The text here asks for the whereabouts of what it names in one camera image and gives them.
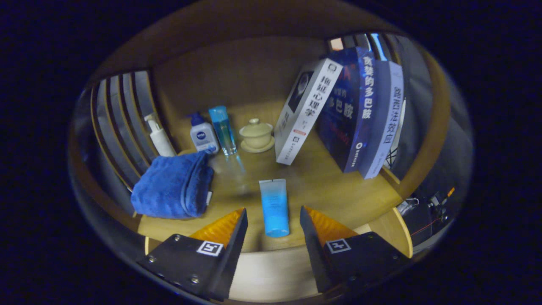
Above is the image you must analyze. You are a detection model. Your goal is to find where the white bottle with blue cap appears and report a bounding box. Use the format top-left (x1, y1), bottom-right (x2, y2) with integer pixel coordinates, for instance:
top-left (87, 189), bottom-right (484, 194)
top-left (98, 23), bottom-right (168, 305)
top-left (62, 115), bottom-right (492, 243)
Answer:
top-left (188, 111), bottom-right (220, 154)

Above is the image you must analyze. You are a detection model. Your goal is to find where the beige lidded teacup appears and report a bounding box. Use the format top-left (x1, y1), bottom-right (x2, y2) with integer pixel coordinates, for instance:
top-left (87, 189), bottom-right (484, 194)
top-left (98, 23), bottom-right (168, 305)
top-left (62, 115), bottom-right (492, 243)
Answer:
top-left (239, 118), bottom-right (276, 153)

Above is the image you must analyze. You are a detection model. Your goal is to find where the black and orange tool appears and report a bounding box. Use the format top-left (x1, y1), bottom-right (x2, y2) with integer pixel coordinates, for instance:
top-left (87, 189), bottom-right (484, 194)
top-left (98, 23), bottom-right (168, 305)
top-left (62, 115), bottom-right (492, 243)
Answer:
top-left (428, 186), bottom-right (457, 221)

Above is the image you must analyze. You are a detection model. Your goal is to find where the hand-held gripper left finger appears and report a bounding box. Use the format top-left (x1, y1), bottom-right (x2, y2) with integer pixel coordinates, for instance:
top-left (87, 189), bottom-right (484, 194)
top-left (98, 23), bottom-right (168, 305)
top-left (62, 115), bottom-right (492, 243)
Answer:
top-left (136, 208), bottom-right (249, 302)

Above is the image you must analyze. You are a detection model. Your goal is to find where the wooden cabinet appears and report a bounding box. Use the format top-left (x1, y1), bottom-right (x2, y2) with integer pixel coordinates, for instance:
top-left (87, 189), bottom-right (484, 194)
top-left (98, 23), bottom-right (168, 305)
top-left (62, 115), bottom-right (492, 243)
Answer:
top-left (68, 0), bottom-right (473, 303)

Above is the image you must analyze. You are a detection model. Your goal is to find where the pale purple book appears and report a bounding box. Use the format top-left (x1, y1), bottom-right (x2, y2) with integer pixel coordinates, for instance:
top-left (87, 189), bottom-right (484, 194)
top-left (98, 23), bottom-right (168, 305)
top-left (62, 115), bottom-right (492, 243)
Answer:
top-left (359, 60), bottom-right (405, 180)

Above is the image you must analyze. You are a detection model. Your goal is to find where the wooden countertop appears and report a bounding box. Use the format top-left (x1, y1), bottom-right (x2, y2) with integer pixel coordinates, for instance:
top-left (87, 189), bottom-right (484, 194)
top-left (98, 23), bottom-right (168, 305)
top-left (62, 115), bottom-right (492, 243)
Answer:
top-left (138, 100), bottom-right (403, 255)

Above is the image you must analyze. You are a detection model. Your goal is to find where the dark blue book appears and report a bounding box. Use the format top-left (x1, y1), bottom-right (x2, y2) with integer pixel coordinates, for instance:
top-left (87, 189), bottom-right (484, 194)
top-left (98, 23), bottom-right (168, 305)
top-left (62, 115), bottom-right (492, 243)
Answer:
top-left (318, 46), bottom-right (377, 173)

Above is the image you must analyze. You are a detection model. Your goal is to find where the light blue cosmetic tube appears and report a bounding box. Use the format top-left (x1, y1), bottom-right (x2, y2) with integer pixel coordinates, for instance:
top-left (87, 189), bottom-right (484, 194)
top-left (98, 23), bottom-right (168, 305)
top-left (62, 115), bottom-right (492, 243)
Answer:
top-left (259, 178), bottom-right (290, 238)

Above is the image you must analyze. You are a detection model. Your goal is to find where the white pump bottle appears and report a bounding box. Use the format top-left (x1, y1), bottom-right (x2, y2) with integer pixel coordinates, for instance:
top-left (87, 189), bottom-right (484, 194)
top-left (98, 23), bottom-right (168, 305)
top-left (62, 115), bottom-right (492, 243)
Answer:
top-left (144, 113), bottom-right (177, 158)

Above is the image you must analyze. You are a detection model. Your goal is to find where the clear blue bottle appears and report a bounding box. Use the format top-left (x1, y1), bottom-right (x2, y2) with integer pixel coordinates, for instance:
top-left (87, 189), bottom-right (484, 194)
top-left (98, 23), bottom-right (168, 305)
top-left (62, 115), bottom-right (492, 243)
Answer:
top-left (208, 105), bottom-right (238, 156)

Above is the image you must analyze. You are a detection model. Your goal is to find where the white book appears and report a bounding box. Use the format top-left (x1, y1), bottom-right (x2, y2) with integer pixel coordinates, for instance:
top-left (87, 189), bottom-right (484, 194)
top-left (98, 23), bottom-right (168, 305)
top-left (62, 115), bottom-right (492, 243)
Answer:
top-left (274, 58), bottom-right (343, 166)

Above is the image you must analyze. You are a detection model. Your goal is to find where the rolled blue towel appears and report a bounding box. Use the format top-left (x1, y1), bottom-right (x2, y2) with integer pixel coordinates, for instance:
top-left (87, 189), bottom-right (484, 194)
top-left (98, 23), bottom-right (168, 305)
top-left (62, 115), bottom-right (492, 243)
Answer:
top-left (130, 146), bottom-right (216, 219)

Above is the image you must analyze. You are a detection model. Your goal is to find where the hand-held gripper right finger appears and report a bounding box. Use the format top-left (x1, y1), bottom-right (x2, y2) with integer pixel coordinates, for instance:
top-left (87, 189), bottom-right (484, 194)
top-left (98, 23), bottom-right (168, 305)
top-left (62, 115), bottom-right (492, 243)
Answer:
top-left (299, 206), bottom-right (412, 294)

